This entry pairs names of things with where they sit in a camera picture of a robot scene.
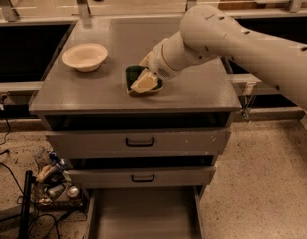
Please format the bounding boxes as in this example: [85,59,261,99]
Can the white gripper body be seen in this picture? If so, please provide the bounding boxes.
[147,39,179,81]

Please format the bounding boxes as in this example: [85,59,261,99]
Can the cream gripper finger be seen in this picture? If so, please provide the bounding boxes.
[131,69,158,93]
[139,55,150,67]

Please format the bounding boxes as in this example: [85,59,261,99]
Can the green sponge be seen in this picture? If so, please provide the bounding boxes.
[125,65,163,96]

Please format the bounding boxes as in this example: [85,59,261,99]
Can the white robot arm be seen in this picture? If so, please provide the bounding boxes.
[131,5,307,112]

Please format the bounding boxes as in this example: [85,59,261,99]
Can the grey drawer cabinet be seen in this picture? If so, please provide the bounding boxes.
[28,15,242,191]

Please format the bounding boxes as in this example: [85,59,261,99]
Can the grey top drawer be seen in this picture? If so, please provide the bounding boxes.
[46,128,231,159]

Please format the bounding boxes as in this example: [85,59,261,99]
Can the grey drawer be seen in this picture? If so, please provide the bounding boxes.
[69,166,216,189]
[84,186,204,239]
[46,128,231,159]

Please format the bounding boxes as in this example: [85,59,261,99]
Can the grey middle drawer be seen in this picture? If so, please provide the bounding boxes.
[69,166,216,189]

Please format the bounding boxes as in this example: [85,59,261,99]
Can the grey bottom drawer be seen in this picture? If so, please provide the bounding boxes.
[84,186,204,239]

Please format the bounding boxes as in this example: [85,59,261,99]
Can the white bowl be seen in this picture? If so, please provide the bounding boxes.
[62,43,108,72]

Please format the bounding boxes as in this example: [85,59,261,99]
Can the silver can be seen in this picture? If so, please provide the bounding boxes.
[67,186,79,198]

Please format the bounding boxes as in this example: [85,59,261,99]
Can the black top drawer handle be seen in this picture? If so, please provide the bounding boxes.
[125,137,155,147]

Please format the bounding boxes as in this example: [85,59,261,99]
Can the black drawer handle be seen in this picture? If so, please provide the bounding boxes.
[131,174,155,183]
[125,137,155,147]

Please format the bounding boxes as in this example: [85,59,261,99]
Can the black middle drawer handle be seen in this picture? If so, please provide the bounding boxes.
[131,174,155,183]

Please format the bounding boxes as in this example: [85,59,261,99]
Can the metal railing frame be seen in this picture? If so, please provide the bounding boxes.
[0,0,307,124]

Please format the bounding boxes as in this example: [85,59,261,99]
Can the black floor cables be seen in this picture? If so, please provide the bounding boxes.
[0,97,85,239]

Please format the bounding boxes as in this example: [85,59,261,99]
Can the black stand post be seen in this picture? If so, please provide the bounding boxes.
[18,170,33,239]

